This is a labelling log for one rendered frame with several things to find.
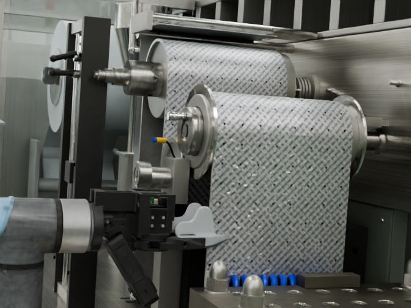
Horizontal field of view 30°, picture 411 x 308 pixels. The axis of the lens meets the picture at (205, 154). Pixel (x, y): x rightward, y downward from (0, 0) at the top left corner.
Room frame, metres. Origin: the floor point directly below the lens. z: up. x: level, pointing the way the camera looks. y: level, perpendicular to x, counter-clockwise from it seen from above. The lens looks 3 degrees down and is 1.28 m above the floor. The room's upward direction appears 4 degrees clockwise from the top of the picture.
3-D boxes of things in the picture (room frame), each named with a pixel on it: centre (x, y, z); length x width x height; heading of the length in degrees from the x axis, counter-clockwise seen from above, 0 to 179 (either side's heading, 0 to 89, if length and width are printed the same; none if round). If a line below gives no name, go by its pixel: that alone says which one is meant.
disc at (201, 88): (1.19, 0.01, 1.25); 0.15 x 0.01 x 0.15; 21
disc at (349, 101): (1.28, -0.22, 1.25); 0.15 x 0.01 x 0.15; 21
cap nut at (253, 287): (0.98, -0.07, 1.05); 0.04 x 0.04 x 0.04
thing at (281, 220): (1.17, -0.12, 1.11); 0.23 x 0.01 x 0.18; 111
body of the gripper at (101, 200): (1.09, 0.10, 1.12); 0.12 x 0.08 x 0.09; 111
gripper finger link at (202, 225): (1.11, 0.00, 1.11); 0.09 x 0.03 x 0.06; 110
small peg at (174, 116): (1.18, 0.05, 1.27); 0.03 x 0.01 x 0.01; 111
